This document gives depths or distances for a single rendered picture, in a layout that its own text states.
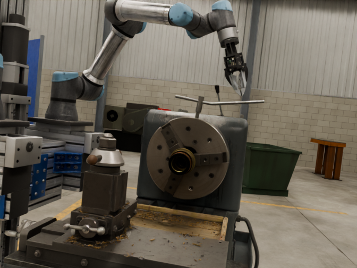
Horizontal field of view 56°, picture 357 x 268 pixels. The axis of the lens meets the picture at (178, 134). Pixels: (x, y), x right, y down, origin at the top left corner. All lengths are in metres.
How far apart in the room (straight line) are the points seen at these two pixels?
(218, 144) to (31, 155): 0.64
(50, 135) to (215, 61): 10.17
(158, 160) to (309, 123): 10.76
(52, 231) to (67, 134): 0.88
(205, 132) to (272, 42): 10.72
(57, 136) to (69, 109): 0.13
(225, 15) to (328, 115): 10.88
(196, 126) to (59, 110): 0.68
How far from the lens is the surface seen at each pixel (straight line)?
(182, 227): 1.10
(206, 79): 11.46
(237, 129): 1.39
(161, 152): 1.28
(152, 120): 1.44
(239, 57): 1.29
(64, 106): 1.63
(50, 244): 0.73
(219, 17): 1.34
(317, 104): 11.98
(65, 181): 1.62
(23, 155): 1.16
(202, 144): 1.24
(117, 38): 1.63
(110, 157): 0.69
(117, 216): 0.72
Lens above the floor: 1.23
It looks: 3 degrees down
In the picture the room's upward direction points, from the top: 6 degrees clockwise
